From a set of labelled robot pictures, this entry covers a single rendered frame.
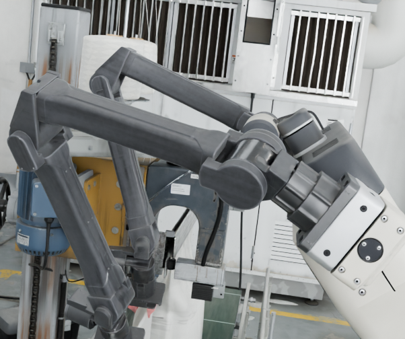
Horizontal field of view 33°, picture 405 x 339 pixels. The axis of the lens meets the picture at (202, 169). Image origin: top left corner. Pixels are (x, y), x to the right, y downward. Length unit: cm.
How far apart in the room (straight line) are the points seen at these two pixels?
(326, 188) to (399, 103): 506
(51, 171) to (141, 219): 48
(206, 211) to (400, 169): 423
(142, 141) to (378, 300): 46
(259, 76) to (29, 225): 249
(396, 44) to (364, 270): 407
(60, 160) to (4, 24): 529
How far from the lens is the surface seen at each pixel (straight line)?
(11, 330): 374
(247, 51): 413
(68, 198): 120
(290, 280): 488
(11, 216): 216
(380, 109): 599
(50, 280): 219
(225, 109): 156
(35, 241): 188
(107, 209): 202
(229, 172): 95
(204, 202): 195
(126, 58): 158
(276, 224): 475
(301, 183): 96
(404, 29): 500
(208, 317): 347
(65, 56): 206
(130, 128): 103
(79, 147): 183
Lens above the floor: 168
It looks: 10 degrees down
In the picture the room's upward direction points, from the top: 7 degrees clockwise
